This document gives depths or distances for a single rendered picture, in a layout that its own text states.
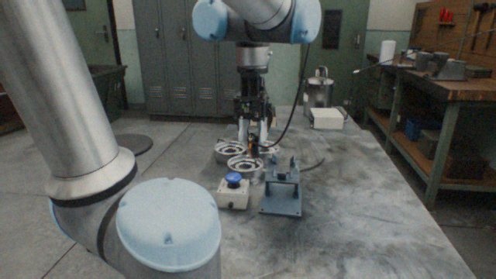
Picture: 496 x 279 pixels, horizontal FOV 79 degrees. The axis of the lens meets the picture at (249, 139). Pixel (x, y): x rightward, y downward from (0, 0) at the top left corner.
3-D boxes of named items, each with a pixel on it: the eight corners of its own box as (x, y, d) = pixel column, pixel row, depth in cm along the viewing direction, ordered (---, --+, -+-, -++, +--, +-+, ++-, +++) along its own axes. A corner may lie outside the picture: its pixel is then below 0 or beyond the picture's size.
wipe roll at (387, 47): (376, 63, 280) (380, 40, 273) (390, 63, 279) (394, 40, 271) (380, 64, 270) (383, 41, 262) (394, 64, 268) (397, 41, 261)
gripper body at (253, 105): (232, 122, 68) (231, 69, 64) (239, 112, 76) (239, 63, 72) (265, 125, 67) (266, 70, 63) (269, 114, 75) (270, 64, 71)
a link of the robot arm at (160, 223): (176, 346, 33) (163, 246, 28) (105, 288, 40) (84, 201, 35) (240, 273, 42) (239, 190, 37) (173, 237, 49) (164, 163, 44)
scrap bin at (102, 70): (22, 132, 355) (5, 72, 329) (66, 114, 423) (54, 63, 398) (105, 136, 343) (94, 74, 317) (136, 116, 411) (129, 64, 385)
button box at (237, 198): (222, 192, 80) (222, 176, 78) (249, 194, 79) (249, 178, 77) (215, 210, 73) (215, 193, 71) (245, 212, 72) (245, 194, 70)
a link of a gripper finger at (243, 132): (232, 155, 73) (235, 119, 70) (236, 146, 79) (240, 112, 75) (244, 157, 73) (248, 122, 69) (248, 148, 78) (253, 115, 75)
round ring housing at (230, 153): (246, 166, 95) (246, 153, 93) (212, 165, 95) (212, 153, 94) (246, 152, 105) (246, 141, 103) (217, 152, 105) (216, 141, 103)
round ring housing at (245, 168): (224, 182, 85) (223, 170, 84) (231, 166, 95) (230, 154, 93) (261, 184, 84) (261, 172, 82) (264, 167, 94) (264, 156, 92)
